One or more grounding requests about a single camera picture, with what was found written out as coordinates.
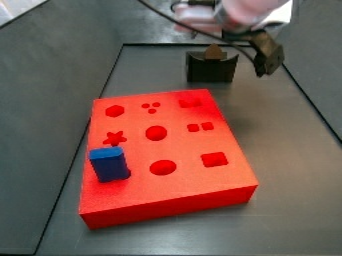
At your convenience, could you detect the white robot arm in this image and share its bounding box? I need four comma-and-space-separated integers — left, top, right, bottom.
172, 0, 293, 34

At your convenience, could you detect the black cable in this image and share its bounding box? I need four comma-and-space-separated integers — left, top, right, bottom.
137, 0, 265, 64

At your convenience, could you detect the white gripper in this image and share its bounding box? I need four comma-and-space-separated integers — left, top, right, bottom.
173, 1, 221, 33

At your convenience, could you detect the blue rectangular block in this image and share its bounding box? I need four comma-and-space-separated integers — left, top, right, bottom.
89, 146, 131, 183

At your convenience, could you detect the black curved fixture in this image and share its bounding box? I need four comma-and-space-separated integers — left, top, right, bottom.
186, 51, 240, 83

